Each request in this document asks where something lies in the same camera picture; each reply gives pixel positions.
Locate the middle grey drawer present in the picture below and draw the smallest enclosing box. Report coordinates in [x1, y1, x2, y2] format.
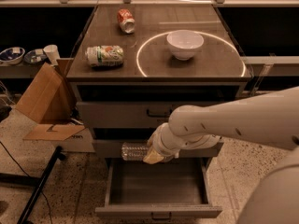
[93, 128, 223, 158]

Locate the red soda can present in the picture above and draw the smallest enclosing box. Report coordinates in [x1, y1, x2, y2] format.
[117, 8, 135, 34]

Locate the green white crushed can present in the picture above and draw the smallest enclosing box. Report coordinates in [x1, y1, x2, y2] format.
[85, 45, 124, 67]

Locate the top grey drawer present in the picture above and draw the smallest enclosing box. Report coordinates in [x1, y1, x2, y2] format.
[78, 85, 237, 129]

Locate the white ceramic bowl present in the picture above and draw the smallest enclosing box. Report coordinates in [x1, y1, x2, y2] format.
[166, 30, 204, 61]

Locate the clear plastic water bottle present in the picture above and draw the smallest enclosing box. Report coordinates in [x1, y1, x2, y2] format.
[121, 142, 179, 162]

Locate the grey drawer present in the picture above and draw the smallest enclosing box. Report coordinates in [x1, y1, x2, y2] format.
[78, 85, 237, 129]
[93, 128, 223, 158]
[95, 158, 222, 222]

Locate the black floor cable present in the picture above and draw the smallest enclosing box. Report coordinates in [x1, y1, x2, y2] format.
[0, 140, 54, 224]

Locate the brown cardboard box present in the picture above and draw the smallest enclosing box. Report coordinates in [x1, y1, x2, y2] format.
[16, 63, 85, 141]

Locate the black stand leg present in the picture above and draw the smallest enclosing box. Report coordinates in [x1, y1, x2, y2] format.
[0, 146, 65, 224]

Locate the grey drawer cabinet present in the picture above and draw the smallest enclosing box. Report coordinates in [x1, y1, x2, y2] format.
[65, 3, 252, 161]

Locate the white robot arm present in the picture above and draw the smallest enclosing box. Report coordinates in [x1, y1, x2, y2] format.
[144, 87, 299, 224]

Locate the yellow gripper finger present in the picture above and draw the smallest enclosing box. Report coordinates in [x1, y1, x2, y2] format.
[143, 148, 164, 164]

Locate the bottom grey drawer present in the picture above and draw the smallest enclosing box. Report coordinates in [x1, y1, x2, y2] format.
[95, 158, 222, 222]

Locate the white paper cup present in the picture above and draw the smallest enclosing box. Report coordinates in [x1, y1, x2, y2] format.
[43, 45, 60, 64]

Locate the blue white bowl right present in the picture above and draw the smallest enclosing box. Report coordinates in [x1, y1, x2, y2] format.
[23, 49, 48, 64]

